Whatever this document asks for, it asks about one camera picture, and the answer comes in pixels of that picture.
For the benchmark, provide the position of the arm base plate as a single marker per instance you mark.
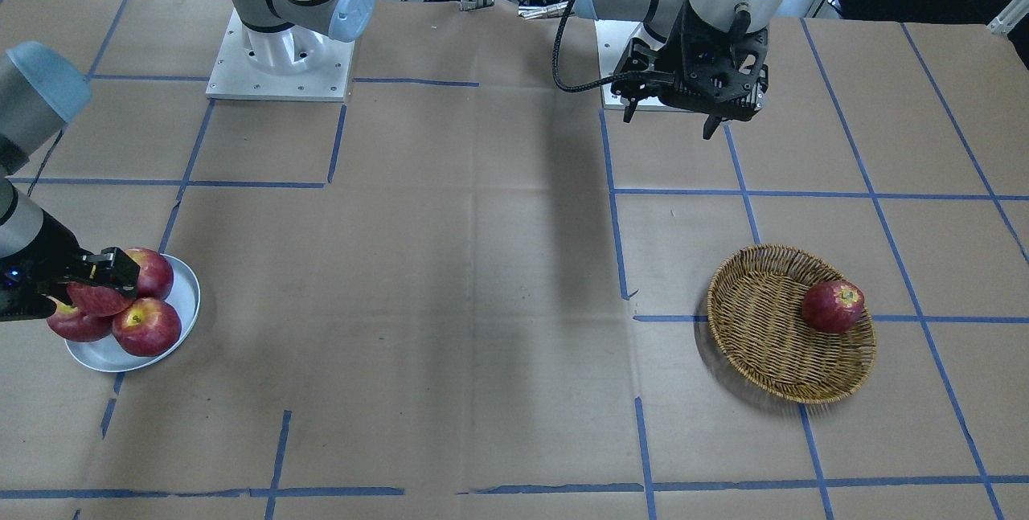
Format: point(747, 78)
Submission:
point(613, 44)
point(295, 64)

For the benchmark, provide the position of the red apple on plate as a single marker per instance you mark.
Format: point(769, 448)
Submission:
point(74, 325)
point(155, 277)
point(148, 328)

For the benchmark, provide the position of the yellow-red apple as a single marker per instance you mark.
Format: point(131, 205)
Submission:
point(97, 301)

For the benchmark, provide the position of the dark red apple in basket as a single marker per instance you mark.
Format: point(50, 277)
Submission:
point(833, 307)

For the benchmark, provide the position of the white plate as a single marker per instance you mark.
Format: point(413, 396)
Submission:
point(106, 355)

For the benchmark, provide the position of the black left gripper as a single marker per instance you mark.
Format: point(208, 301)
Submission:
point(674, 56)

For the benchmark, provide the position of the woven wicker basket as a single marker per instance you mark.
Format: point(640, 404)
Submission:
point(753, 305)

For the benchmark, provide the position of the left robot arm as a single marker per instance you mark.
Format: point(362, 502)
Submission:
point(659, 16)

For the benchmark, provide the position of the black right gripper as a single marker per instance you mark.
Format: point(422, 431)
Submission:
point(40, 253)

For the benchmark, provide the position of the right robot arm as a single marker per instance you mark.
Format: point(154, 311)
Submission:
point(42, 91)

